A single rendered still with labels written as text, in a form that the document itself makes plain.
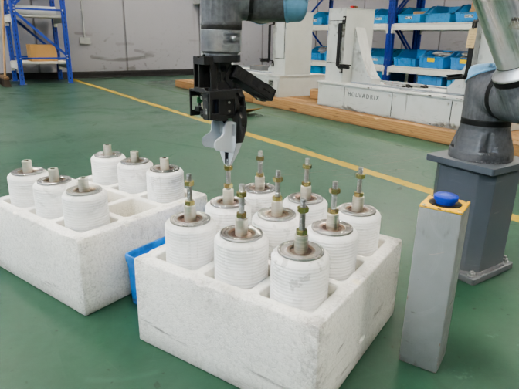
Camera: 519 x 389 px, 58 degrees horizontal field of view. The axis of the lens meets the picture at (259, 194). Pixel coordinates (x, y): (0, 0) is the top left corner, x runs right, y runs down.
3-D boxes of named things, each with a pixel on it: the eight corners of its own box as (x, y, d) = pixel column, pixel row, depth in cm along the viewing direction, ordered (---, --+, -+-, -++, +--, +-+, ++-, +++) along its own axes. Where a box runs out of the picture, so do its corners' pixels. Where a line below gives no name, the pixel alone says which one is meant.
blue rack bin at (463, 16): (476, 23, 576) (479, 5, 569) (507, 23, 546) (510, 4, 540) (452, 22, 549) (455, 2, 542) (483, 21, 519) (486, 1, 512)
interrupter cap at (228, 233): (270, 240, 81) (270, 236, 80) (229, 248, 78) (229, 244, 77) (252, 224, 87) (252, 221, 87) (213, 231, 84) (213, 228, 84)
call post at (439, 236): (409, 341, 95) (429, 195, 85) (445, 353, 91) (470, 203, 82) (398, 360, 89) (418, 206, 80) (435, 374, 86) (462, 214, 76)
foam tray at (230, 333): (249, 266, 125) (250, 202, 119) (393, 312, 105) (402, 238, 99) (139, 339, 94) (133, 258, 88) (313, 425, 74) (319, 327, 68)
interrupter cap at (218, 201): (225, 195, 103) (225, 192, 103) (253, 203, 99) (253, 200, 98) (202, 204, 97) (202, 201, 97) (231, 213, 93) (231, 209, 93)
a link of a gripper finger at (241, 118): (225, 141, 93) (224, 96, 91) (232, 140, 94) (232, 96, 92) (239, 144, 90) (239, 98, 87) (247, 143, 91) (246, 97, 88)
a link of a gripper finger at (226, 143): (209, 168, 92) (208, 120, 89) (234, 164, 95) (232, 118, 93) (218, 170, 90) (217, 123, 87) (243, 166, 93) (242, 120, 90)
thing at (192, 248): (159, 312, 91) (154, 224, 85) (182, 288, 100) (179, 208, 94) (205, 321, 88) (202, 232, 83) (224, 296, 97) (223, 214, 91)
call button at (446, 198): (435, 200, 83) (437, 189, 83) (459, 204, 81) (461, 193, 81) (429, 206, 80) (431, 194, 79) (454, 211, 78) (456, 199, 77)
